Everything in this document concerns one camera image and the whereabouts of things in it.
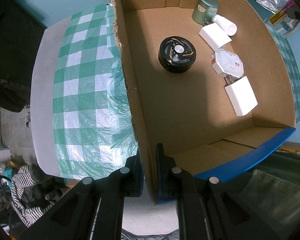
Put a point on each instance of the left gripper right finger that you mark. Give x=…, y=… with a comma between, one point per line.
x=168, y=182

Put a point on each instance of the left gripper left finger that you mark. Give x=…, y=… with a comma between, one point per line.
x=134, y=185

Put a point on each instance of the blue-rimmed cardboard box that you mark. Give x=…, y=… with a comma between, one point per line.
x=190, y=113

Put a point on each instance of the white charger cube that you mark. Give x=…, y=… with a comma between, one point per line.
x=241, y=96

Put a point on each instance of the grey-lidded round jar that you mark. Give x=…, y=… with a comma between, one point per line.
x=176, y=54

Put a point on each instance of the white octagonal box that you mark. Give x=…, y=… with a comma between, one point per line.
x=226, y=63

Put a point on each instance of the white rectangular box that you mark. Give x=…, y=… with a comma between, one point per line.
x=214, y=36

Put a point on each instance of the white cylindrical bottle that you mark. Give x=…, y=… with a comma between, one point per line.
x=229, y=27

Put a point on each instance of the teal round tin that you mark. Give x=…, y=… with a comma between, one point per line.
x=205, y=11

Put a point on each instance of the green checkered tablecloth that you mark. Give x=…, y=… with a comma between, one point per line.
x=92, y=127

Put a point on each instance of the striped cloth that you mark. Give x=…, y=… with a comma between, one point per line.
x=30, y=186

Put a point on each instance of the teal checkered plastic sheet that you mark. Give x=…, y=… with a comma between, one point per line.
x=291, y=66

